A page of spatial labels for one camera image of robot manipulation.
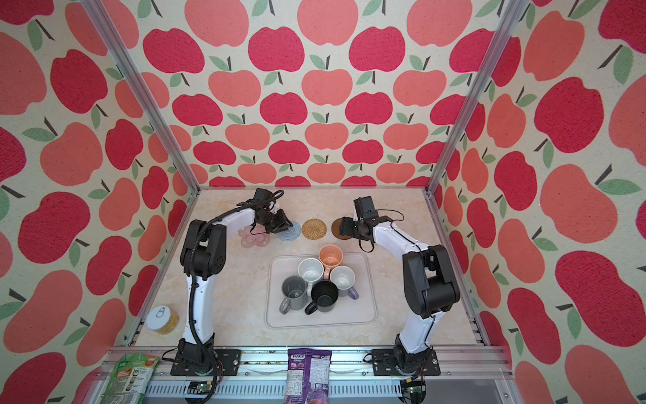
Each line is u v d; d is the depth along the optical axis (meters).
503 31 0.73
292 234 1.04
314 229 1.06
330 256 0.96
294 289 0.85
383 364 0.73
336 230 1.05
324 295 0.86
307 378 0.70
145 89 0.87
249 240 1.03
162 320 0.78
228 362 0.75
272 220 0.93
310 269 0.92
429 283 0.48
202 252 0.60
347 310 0.84
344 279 0.90
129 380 0.70
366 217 0.75
